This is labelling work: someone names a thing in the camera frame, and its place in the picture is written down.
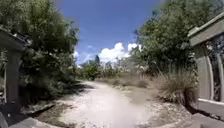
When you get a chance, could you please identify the row of low bushes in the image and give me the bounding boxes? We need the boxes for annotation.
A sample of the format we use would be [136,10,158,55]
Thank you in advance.
[78,54,134,82]

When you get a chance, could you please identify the pale sandy dirt path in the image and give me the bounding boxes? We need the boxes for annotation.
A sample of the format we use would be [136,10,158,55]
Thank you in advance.
[31,79,194,128]

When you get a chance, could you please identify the green trees with dry grass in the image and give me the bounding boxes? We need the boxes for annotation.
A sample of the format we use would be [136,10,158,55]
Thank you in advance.
[128,0,224,106]

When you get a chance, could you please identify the large green trees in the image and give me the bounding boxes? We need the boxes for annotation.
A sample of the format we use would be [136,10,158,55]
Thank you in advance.
[0,0,81,104]

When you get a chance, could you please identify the grey bridge railing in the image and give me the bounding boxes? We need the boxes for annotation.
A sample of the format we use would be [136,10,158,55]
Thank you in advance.
[0,26,33,114]
[187,12,224,121]

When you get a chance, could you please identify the grey concrete bridge deck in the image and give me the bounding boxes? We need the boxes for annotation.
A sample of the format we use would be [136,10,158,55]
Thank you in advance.
[0,111,61,128]

